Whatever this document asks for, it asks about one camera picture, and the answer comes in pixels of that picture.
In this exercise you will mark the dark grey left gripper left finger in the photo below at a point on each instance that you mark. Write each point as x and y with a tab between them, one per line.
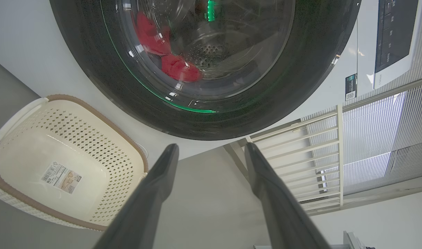
141	207

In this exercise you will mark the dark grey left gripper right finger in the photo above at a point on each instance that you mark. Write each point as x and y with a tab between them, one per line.
283	214

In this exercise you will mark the washing machine glass door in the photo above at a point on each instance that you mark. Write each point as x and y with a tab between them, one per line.
266	103

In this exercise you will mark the red and white garment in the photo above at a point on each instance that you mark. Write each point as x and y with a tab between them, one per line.
178	67

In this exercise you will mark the printed product label sticker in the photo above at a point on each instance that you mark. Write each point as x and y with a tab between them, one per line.
60	178

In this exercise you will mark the cream perforated basket brown rim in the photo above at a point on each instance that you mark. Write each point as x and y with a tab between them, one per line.
41	145

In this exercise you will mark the white front-load washing machine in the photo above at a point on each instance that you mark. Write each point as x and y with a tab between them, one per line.
41	41

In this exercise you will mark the black washing machine control panel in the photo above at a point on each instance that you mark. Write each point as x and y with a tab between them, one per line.
396	34

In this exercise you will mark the white slatted railing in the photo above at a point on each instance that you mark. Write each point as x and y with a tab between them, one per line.
339	155

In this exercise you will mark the dark QR code sticker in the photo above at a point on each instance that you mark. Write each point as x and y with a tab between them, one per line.
351	86

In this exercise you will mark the grey metal bracket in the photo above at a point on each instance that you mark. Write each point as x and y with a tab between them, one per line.
354	242

